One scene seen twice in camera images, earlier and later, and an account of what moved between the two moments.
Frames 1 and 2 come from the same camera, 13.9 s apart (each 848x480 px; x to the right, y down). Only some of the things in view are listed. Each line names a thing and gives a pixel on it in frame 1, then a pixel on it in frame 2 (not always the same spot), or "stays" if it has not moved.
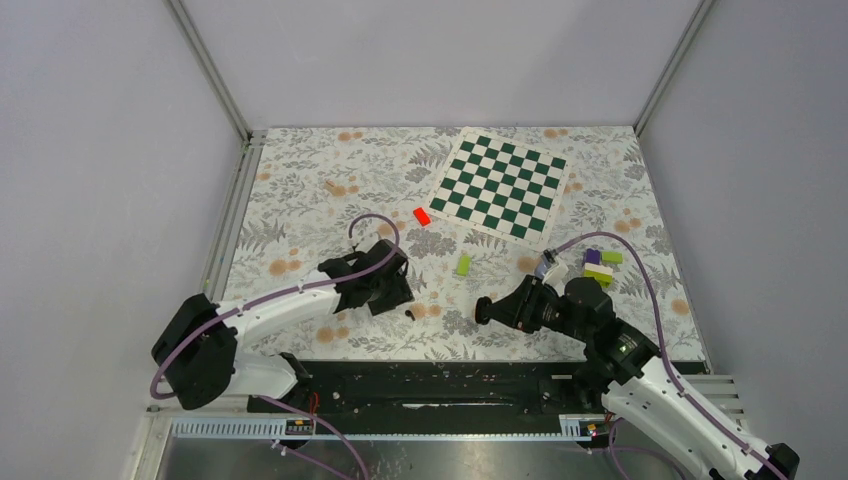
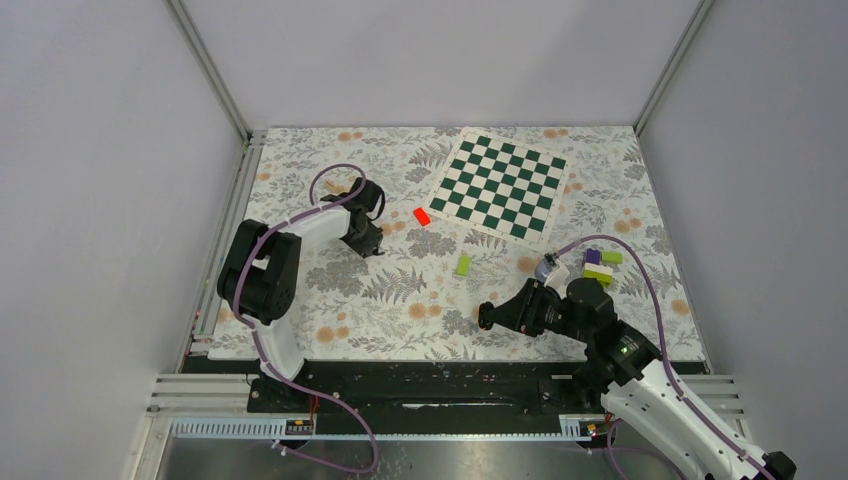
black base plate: x=434 y=390 stays
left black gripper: x=400 y=295 -> x=373 y=241
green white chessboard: x=504 y=186 stays
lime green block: x=464 y=265 stays
